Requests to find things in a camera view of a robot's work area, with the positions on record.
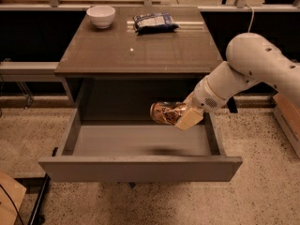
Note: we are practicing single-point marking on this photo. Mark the white ceramic bowl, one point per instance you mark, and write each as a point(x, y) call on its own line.
point(101, 16)

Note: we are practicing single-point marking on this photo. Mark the wooden box at right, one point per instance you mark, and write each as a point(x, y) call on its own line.
point(288, 116)

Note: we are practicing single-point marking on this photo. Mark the grey drawer cabinet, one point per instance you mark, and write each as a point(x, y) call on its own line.
point(172, 61)

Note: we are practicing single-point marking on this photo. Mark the black metal floor frame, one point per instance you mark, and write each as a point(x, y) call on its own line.
point(38, 185)

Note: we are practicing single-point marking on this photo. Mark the blue white chip bag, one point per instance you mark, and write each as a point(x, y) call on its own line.
point(154, 23)

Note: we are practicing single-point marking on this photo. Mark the open grey top drawer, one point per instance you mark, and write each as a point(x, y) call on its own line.
point(110, 137)

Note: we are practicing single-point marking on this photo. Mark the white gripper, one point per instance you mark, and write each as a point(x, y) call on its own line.
point(204, 99)

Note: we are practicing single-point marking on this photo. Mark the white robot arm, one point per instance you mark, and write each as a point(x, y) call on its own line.
point(250, 59)

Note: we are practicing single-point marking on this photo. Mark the wooden board at left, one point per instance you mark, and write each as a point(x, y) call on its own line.
point(11, 198)

